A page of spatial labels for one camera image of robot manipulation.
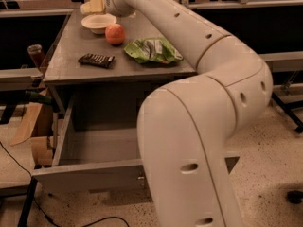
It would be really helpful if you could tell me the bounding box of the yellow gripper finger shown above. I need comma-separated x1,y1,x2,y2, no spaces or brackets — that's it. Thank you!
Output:
80,0,105,15

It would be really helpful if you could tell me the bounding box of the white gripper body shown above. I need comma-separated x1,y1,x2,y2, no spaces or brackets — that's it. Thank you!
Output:
104,0,135,17

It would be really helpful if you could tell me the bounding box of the red apple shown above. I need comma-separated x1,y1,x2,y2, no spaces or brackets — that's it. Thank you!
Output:
105,24,126,45

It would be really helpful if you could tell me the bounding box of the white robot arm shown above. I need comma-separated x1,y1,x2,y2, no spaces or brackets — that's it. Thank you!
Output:
103,0,273,227

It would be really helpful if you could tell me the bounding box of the open grey top drawer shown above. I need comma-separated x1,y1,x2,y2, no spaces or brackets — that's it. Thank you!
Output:
34,88,227,195

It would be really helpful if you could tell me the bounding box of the white bowl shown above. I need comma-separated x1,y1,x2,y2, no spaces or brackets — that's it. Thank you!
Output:
81,14,116,34

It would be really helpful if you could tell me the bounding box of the dark striped snack bar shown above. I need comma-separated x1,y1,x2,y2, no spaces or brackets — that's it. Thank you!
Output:
78,53,115,69

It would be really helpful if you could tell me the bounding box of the green chip bag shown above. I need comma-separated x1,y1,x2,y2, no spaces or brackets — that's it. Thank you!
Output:
124,37,184,64

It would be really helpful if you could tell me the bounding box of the grey cabinet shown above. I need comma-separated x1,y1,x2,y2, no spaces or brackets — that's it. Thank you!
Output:
44,9,195,110

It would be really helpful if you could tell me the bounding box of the brown glass jar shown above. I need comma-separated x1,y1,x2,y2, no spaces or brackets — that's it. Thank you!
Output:
27,44,46,75

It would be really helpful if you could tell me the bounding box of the green bottle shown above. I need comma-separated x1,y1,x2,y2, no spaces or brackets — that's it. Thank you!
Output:
25,91,53,105

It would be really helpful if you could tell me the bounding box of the black chair base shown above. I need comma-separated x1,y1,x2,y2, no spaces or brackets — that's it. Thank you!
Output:
271,92,303,205

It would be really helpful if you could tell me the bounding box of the metal drawer handle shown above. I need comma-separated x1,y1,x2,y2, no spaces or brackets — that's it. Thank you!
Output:
137,173,146,187

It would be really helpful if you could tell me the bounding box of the black floor cable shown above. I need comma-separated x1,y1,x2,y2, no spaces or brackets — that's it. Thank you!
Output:
0,140,131,227

